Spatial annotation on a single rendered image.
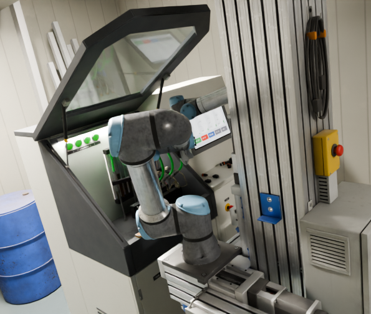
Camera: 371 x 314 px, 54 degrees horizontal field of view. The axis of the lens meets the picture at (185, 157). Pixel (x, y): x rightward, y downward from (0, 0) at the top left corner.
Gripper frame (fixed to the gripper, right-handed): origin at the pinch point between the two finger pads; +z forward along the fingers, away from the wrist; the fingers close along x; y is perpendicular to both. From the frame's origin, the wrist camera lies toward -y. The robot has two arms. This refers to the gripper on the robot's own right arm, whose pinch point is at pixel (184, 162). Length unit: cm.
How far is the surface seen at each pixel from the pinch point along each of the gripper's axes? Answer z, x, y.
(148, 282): 52, -37, -3
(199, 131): -2, 50, -31
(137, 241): 27.5, -38.3, -3.1
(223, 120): -3, 77, -31
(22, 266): 87, -46, -159
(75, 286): 72, -47, -68
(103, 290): 62, -47, -33
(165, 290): 63, -28, -3
